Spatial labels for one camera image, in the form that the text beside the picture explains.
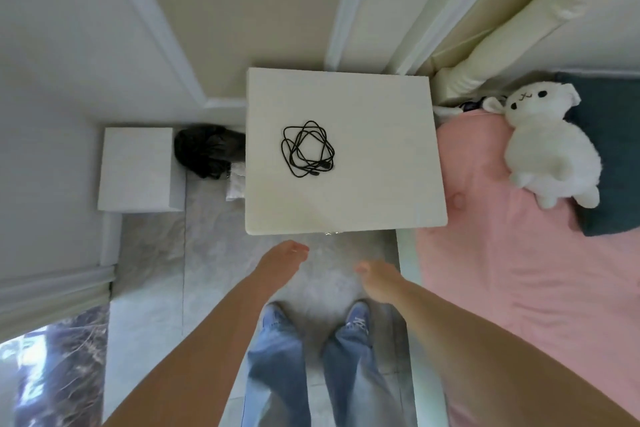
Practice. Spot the person's left fingers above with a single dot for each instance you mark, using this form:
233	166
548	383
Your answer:
299	250

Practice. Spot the white plush sheep toy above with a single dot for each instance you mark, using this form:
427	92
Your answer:
547	146

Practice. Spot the person's blue shoe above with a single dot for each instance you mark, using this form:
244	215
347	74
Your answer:
274	315
358	316

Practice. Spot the dark teal pillow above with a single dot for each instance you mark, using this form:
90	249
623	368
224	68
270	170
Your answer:
612	151

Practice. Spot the white square box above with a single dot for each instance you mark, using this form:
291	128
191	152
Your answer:
140	169

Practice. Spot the person's left hand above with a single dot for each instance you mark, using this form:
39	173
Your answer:
281	260

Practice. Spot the person's right fingers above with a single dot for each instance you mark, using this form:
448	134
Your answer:
362	269

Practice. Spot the person's right hand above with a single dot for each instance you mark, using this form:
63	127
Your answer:
381	279

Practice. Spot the white crumpled bag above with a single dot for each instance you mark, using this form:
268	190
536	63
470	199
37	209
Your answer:
235	184

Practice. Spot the person's left blue shoe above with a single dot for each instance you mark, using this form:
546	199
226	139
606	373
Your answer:
274	315

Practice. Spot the person's blue jeans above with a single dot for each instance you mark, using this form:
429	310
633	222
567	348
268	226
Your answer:
312	376

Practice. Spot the white bedside table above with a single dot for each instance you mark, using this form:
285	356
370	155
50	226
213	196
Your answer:
345	156

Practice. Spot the cream upholstered headboard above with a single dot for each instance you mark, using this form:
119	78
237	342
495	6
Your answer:
530	11

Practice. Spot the person's right blue shoe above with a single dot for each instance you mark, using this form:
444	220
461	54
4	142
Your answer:
358	316

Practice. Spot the pink bed sheet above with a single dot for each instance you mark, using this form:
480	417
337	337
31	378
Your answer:
530	261

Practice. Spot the person's right forearm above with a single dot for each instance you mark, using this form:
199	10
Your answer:
495	361

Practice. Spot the person's left forearm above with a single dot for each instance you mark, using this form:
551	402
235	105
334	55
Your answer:
200	356

